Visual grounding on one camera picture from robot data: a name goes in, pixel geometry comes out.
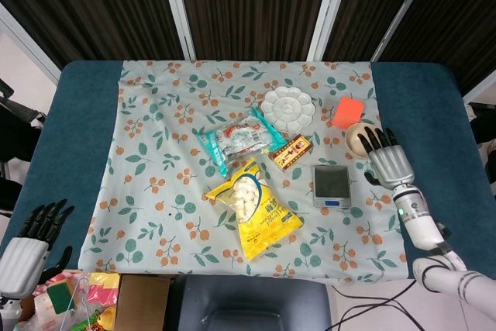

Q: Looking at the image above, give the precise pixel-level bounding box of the dark grey chair back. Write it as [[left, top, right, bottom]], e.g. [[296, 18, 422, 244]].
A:
[[168, 275, 336, 331]]

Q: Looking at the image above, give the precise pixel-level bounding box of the cardboard box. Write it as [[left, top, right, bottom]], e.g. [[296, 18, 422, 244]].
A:
[[115, 274, 174, 331]]

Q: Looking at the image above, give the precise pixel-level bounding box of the pink and yellow package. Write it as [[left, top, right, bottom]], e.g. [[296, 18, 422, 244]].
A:
[[85, 272, 121, 306]]

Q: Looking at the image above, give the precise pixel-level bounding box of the dark object at edge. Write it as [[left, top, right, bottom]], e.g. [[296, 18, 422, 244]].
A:
[[467, 102, 496, 185]]

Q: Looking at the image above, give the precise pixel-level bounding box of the teal snack packet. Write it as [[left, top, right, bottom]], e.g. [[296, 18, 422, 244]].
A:
[[195, 107, 287, 178]]

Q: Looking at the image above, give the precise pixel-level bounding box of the orange block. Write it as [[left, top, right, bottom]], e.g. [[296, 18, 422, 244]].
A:
[[331, 95, 366, 129]]

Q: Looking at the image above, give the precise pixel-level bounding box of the floral tablecloth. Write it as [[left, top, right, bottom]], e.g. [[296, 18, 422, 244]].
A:
[[77, 60, 411, 284]]

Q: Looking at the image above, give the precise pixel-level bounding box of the white flower-shaped palette dish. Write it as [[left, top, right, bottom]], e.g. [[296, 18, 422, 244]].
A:
[[259, 88, 315, 133]]

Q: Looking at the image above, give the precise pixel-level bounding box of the black cable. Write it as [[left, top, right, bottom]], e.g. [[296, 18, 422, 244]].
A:
[[331, 279, 418, 331]]

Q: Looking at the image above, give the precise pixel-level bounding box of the beige bowl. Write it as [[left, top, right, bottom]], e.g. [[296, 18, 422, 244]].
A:
[[344, 122, 376, 159]]

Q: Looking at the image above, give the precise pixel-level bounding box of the green sponge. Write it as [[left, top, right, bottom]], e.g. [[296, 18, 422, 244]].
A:
[[46, 282, 77, 315]]

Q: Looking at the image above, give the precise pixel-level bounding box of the black equipment at edge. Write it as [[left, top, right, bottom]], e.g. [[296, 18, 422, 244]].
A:
[[0, 78, 48, 217]]

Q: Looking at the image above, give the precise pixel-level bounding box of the yellow marshmallow bag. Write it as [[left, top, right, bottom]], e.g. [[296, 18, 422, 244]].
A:
[[204, 157, 304, 263]]

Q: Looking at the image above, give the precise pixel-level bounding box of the red and yellow small box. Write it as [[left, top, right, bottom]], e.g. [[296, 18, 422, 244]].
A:
[[268, 133, 315, 172]]

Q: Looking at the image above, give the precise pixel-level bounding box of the digital kitchen scale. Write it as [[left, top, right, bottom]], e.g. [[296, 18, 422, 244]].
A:
[[312, 164, 353, 208]]

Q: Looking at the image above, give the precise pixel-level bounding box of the clear plastic bag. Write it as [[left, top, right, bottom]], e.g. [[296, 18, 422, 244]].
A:
[[10, 269, 117, 331]]

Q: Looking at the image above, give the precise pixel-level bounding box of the folding screen partition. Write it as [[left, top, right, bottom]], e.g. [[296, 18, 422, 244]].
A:
[[0, 0, 496, 104]]

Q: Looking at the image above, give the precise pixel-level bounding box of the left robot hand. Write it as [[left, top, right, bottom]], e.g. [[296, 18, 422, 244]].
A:
[[0, 198, 74, 298]]

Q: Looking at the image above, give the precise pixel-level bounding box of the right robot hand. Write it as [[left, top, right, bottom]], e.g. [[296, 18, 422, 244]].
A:
[[356, 126, 415, 188]]

